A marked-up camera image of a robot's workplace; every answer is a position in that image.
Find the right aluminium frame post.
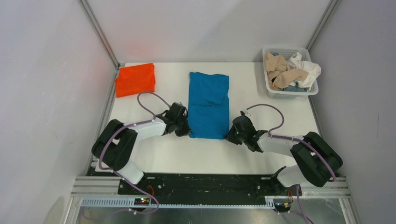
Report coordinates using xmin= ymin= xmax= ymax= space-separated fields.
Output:
xmin=306 ymin=0 xmax=340 ymax=51

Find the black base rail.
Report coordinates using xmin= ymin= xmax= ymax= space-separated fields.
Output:
xmin=136 ymin=173 xmax=302 ymax=206

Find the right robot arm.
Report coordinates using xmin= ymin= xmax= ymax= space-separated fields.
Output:
xmin=226 ymin=114 xmax=343 ymax=195

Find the white plastic laundry basket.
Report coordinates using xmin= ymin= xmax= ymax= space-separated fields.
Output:
xmin=262 ymin=45 xmax=318 ymax=98

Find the right controller board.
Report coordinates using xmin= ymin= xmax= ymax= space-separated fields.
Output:
xmin=274 ymin=202 xmax=292 ymax=214

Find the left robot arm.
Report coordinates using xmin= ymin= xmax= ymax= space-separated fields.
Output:
xmin=92 ymin=102 xmax=191 ymax=194

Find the folded orange t shirt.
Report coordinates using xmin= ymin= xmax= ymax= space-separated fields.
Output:
xmin=115 ymin=63 xmax=156 ymax=98

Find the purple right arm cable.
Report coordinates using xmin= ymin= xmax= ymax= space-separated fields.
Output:
xmin=246 ymin=104 xmax=337 ymax=224

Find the beige t shirt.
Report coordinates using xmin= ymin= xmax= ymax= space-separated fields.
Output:
xmin=264 ymin=52 xmax=309 ymax=91

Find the aluminium frame post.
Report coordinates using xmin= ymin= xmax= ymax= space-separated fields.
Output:
xmin=78 ymin=0 xmax=120 ymax=70
xmin=306 ymin=0 xmax=340 ymax=51

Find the left aluminium frame post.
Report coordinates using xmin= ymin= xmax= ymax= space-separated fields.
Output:
xmin=78 ymin=0 xmax=120 ymax=70

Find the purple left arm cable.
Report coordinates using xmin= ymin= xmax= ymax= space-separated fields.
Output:
xmin=98 ymin=91 xmax=172 ymax=215

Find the controller board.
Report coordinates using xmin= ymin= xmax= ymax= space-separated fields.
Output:
xmin=274 ymin=202 xmax=292 ymax=214
xmin=133 ymin=197 xmax=151 ymax=206

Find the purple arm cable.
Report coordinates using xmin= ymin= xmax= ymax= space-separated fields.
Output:
xmin=246 ymin=104 xmax=337 ymax=224
xmin=98 ymin=91 xmax=172 ymax=215

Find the light blue t shirt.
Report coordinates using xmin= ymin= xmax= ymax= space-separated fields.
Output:
xmin=281 ymin=83 xmax=310 ymax=92

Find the left controller board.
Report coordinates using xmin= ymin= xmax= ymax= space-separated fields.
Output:
xmin=133 ymin=197 xmax=151 ymax=206

